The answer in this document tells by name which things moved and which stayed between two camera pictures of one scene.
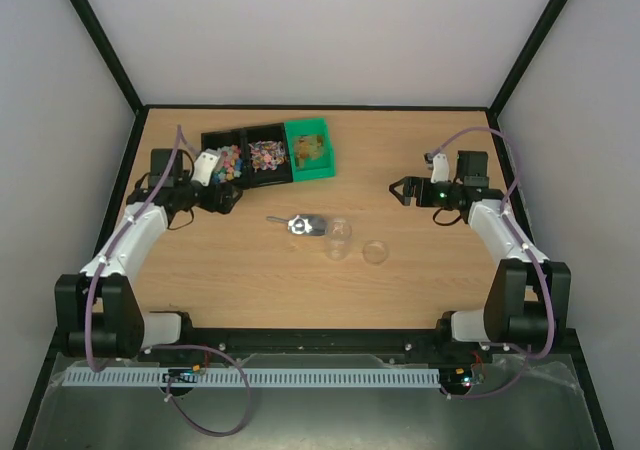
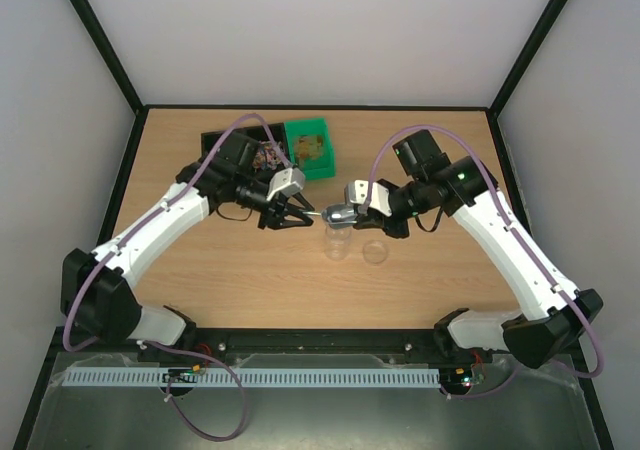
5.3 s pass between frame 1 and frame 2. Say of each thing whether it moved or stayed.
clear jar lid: stayed
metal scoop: moved
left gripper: moved
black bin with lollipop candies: stayed
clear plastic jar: stayed
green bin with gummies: stayed
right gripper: moved
